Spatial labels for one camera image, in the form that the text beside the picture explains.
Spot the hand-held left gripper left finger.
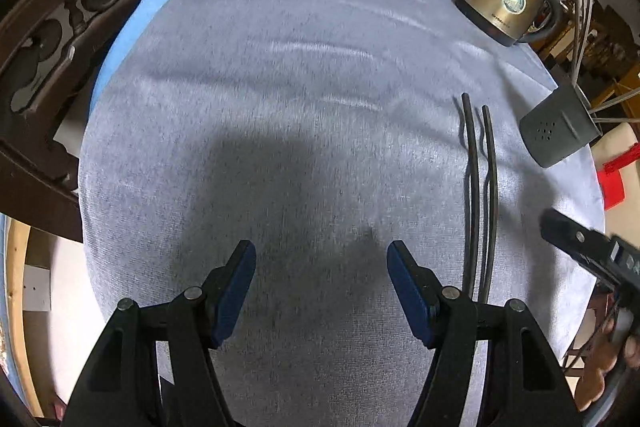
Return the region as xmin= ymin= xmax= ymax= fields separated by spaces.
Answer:
xmin=60 ymin=239 xmax=258 ymax=427

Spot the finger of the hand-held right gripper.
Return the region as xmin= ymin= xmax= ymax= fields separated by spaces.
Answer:
xmin=539 ymin=208 xmax=621 ymax=280

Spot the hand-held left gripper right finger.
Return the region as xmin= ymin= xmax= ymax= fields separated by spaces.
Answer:
xmin=386 ymin=241 xmax=583 ymax=427

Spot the grey perforated metal utensil holder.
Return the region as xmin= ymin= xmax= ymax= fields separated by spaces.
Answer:
xmin=518 ymin=82 xmax=603 ymax=168

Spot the red plastic chair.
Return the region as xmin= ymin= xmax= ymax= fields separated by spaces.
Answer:
xmin=597 ymin=144 xmax=640 ymax=210

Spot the cream armchair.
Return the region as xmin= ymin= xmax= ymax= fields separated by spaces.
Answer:
xmin=590 ymin=122 xmax=640 ymax=238

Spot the grey tablecloth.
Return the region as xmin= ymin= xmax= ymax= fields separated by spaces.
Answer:
xmin=77 ymin=0 xmax=608 ymax=427

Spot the blue table cover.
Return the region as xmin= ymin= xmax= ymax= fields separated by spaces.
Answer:
xmin=90 ymin=0 xmax=201 ymax=118

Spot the dark carved wooden chair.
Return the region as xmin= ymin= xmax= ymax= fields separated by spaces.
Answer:
xmin=0 ymin=0 xmax=286 ymax=243

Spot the white wall socket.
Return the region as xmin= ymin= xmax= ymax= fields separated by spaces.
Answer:
xmin=22 ymin=264 xmax=53 ymax=310

